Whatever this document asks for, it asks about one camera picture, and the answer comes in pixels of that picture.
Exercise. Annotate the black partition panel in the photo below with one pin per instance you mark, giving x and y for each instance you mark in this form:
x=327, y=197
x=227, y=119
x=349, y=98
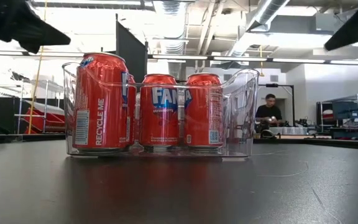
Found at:
x=132, y=53

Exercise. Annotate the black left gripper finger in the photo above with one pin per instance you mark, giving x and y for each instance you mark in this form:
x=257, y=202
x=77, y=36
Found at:
x=42, y=35

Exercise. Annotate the red Fanta strawberry can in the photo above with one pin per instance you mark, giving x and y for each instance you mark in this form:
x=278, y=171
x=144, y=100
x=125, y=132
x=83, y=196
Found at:
x=132, y=105
x=202, y=115
x=158, y=124
x=104, y=102

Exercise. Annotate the person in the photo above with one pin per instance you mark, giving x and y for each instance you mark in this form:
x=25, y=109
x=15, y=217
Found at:
x=267, y=113

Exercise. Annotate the clear plastic bin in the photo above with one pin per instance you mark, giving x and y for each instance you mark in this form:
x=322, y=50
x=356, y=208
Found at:
x=238, y=118

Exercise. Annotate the rack with red bins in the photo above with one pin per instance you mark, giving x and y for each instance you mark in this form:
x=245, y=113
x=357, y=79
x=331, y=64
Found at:
x=48, y=119
x=350, y=115

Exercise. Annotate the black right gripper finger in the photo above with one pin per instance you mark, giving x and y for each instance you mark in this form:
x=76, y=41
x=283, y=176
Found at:
x=353, y=29

